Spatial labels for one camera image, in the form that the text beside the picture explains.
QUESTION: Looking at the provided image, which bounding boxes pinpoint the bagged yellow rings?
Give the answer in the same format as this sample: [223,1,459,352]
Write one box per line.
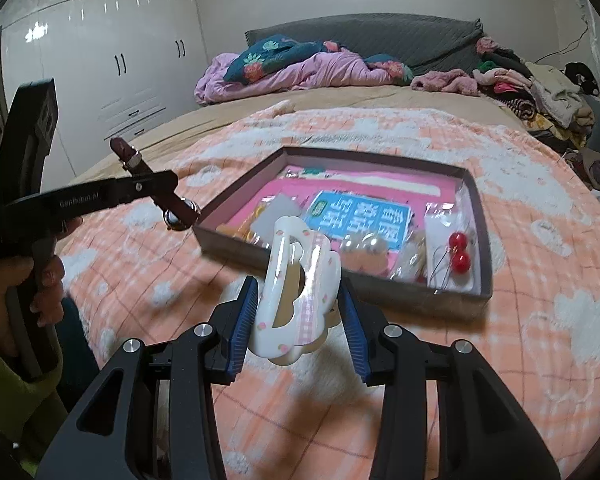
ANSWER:
[237,200,281,248]

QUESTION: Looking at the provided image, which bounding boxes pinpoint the grey cardboard box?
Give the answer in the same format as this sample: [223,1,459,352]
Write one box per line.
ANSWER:
[192,146,494,322]

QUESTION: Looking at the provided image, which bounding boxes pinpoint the clear bag with beige jewelry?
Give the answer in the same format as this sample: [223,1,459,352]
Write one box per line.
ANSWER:
[398,230,429,282]

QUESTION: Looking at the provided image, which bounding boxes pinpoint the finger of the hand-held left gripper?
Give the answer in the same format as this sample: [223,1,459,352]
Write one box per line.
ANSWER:
[102,170,181,207]

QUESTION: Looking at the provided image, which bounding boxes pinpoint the white wardrobe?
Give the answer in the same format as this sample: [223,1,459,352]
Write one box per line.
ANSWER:
[0,0,207,181]

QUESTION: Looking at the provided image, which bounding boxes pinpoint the bagged red cherry earrings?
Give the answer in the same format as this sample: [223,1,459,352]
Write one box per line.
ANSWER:
[424,201,482,292]

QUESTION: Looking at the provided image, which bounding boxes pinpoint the brown strap wristwatch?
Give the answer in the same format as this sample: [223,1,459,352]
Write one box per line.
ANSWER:
[110,137,202,233]

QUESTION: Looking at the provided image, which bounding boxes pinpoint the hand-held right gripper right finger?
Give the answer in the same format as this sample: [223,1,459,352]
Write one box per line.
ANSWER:
[336,278,561,480]

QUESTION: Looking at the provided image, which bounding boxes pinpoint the pink fluffy garment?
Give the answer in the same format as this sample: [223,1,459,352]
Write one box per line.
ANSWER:
[410,70,482,98]

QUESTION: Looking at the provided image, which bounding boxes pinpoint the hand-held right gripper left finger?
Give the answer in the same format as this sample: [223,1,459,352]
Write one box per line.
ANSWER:
[39,276,260,480]

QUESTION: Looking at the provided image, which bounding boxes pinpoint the pile of clothes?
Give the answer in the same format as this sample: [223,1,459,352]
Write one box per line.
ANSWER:
[472,36,600,193]

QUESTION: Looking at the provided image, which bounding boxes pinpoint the clear bag with pearl jewelry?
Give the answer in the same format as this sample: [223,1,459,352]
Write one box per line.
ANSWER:
[339,231,398,282]

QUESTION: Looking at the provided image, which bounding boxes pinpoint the purple floral quilt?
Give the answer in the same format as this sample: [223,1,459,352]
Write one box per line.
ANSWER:
[195,34,415,106]

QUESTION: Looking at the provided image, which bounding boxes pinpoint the person's left hand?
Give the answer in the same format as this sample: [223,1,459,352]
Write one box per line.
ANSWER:
[0,254,67,342]

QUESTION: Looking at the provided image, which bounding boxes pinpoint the person's left forearm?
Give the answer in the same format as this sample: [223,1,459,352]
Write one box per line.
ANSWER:
[0,267,70,463]

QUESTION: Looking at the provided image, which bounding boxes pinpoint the black wall cable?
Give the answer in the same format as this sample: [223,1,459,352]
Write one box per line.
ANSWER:
[539,4,592,67]

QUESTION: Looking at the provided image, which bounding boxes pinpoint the peach checked fluffy blanket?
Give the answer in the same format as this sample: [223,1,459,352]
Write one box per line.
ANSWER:
[55,107,600,480]

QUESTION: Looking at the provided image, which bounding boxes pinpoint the bed with tan sheet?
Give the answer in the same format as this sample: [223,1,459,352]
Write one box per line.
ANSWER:
[70,82,531,186]

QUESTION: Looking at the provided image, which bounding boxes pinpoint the clear bag with white pad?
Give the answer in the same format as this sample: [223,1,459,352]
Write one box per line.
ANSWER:
[259,194,302,233]

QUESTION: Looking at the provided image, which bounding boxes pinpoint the grey headboard cover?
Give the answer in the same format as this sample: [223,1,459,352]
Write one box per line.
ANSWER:
[244,13,484,77]

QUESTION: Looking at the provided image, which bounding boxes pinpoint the pink book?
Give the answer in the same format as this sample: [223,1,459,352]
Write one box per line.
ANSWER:
[227,164,456,281]

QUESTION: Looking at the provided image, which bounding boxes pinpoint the white hair claw clip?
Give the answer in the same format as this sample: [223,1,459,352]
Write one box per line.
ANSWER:
[246,215,342,367]

